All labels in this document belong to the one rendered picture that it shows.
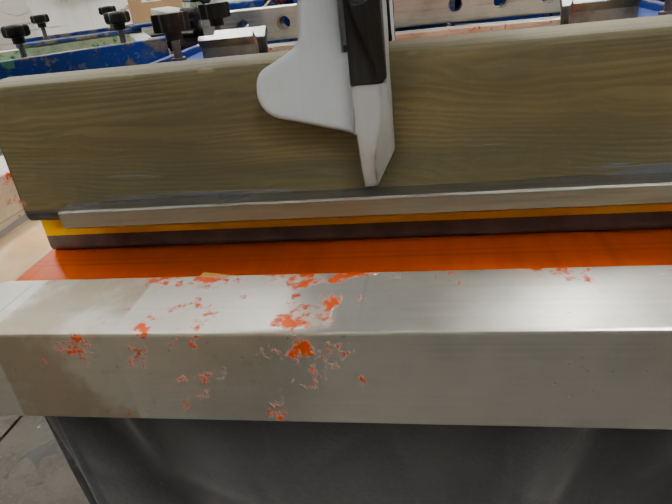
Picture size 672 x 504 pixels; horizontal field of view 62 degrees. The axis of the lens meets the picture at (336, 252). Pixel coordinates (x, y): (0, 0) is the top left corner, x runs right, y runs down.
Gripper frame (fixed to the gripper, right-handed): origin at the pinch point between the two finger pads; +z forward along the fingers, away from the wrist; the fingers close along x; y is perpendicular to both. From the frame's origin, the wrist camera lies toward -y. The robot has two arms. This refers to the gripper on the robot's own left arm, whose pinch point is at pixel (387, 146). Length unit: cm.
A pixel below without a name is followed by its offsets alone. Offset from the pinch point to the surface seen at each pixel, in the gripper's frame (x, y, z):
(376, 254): 2.0, 0.8, 5.1
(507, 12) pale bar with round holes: -68, -14, 1
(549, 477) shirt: 4.1, -8.0, 18.6
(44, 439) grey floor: -75, 107, 100
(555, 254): 2.5, -7.9, 5.2
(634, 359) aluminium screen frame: 13.8, -7.7, 2.7
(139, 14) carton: -413, 214, 6
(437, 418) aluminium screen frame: 13.8, -2.1, 5.1
